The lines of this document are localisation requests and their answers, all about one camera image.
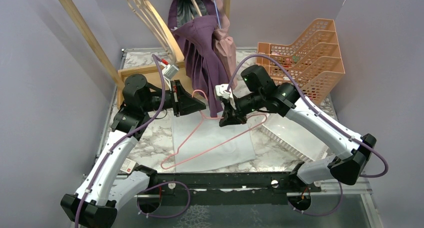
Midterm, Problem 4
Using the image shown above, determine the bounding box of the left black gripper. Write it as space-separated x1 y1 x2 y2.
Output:
142 80 207 117

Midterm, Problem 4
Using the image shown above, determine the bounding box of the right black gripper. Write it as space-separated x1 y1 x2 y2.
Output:
219 90 265 127

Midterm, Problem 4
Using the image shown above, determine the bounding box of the pink wire hanger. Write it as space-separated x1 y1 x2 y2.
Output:
160 89 269 170

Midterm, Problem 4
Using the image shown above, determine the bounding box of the white garment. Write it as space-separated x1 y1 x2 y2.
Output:
170 106 257 174

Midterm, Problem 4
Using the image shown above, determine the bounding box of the pink pleated skirt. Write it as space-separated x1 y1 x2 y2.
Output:
212 0 237 80

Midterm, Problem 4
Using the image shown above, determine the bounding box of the purple garment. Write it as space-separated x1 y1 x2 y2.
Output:
167 0 229 117

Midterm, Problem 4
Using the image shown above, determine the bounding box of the wooden hanger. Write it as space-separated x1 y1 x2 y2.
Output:
127 0 185 63
187 0 203 17

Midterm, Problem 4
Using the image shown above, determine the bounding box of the blue wire hanger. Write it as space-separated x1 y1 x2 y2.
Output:
213 0 222 29

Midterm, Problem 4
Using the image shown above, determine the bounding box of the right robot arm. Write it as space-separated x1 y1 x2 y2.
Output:
214 65 377 192

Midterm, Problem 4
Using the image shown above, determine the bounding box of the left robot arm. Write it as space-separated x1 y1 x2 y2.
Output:
60 74 206 228

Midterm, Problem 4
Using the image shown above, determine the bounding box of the wooden clothes rack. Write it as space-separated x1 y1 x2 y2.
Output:
52 0 233 108

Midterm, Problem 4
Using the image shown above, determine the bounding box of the white laundry basket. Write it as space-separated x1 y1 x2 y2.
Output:
262 114 328 162

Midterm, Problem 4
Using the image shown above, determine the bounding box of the small white box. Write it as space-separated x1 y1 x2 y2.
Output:
120 158 138 174

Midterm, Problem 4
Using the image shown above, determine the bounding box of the orange plastic file organizer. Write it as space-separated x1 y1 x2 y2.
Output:
257 18 345 105

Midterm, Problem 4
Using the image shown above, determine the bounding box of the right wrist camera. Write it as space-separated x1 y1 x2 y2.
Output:
214 84 236 109

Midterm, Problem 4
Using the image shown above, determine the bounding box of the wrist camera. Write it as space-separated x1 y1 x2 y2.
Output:
162 64 180 81
214 84 236 109

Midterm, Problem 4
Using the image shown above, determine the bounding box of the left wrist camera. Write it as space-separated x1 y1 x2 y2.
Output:
162 64 180 81

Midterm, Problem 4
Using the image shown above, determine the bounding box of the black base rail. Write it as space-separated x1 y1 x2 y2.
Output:
137 165 322 214

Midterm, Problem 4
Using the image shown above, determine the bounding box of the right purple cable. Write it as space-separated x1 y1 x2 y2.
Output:
226 54 390 217

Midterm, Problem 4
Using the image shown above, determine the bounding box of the purple cable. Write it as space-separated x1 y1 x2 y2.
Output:
73 54 192 228
226 54 390 217

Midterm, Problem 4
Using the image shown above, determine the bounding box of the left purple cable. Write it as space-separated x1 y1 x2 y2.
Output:
73 54 192 228

